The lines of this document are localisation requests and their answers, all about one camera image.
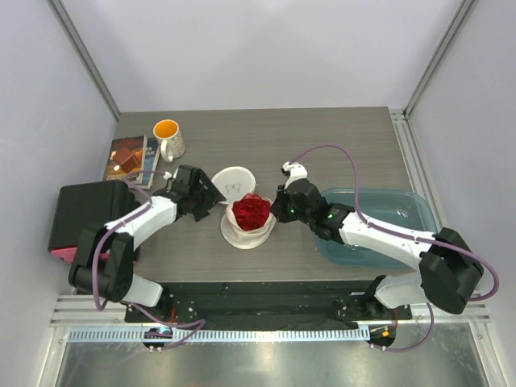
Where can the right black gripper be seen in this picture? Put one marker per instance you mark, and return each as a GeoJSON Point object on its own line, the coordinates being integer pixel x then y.
{"type": "Point", "coordinates": [279, 205]}

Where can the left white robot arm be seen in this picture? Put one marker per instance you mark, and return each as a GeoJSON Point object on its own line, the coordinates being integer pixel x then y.
{"type": "Point", "coordinates": [103, 264]}

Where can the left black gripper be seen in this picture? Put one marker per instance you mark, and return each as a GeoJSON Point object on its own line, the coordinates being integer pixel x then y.
{"type": "Point", "coordinates": [211, 197]}

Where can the white mesh laundry bag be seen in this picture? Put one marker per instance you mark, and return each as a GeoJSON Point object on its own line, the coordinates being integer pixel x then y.
{"type": "Point", "coordinates": [234, 183]}

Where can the blue plastic tub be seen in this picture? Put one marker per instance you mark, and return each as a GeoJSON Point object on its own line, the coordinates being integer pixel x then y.
{"type": "Point", "coordinates": [397, 210]}

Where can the red lace bra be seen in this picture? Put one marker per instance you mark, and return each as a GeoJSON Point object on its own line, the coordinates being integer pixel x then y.
{"type": "Point", "coordinates": [251, 212]}

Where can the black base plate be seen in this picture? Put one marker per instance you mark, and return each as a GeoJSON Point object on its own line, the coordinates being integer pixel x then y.
{"type": "Point", "coordinates": [276, 305]}

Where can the white slotted cable duct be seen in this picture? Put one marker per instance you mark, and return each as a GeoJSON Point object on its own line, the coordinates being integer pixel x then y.
{"type": "Point", "coordinates": [158, 334]}

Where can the brown cover book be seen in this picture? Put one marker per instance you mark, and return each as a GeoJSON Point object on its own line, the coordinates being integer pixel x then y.
{"type": "Point", "coordinates": [126, 155]}

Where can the blue cover book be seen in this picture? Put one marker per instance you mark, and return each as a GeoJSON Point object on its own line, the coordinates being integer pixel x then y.
{"type": "Point", "coordinates": [151, 159]}

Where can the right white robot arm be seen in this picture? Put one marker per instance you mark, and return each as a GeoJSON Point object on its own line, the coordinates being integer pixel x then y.
{"type": "Point", "coordinates": [444, 272]}

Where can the black and pink box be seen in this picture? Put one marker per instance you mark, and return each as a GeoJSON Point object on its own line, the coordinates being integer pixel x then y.
{"type": "Point", "coordinates": [80, 205]}

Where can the white mug orange inside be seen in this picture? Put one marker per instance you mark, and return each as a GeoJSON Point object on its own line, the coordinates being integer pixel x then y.
{"type": "Point", "coordinates": [169, 136]}

